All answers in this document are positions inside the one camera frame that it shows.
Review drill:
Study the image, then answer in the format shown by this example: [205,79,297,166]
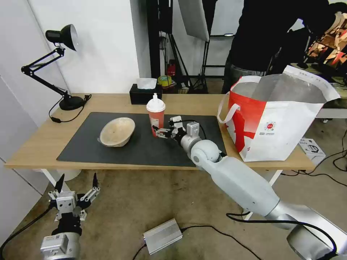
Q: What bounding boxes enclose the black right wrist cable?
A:
[181,118,206,141]

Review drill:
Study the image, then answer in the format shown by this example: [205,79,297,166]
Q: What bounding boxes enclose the white tissue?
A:
[136,78,157,90]

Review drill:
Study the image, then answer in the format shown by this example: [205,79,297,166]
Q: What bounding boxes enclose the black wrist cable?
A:
[0,201,55,254]
[181,118,206,141]

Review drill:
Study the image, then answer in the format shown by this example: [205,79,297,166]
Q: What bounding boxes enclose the red paper cup white lid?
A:
[146,93,166,138]

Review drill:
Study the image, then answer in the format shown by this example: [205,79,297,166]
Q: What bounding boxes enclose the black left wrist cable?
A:
[0,201,55,254]

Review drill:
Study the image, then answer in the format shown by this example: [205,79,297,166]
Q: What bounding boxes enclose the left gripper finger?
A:
[48,174,65,202]
[78,173,101,204]

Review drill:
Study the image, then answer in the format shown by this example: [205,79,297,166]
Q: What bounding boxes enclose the black lamp cable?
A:
[48,94,92,124]

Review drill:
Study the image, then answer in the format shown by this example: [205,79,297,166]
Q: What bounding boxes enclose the beige paper bowl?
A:
[98,117,136,148]

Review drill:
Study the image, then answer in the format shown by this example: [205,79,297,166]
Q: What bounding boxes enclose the red white takeout bag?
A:
[217,65,341,163]

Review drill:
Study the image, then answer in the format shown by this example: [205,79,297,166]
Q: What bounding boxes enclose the small white printed box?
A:
[298,137,326,163]

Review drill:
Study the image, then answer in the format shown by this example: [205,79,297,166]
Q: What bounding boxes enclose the black desk mat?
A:
[56,112,228,167]

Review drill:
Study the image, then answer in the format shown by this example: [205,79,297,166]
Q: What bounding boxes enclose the black floor cable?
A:
[282,150,347,187]
[180,212,292,246]

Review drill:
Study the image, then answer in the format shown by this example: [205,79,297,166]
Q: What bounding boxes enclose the black desk lamp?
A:
[21,23,85,111]

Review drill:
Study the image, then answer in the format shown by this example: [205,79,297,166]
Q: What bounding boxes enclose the black tissue box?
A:
[129,83,163,104]

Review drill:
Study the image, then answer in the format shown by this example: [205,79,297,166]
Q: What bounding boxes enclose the white softbox reflector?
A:
[177,0,211,42]

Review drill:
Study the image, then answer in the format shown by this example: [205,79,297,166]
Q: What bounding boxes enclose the silver power supply box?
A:
[143,218,184,255]

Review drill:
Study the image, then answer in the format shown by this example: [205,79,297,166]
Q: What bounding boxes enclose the black light stand tripod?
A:
[158,0,209,94]

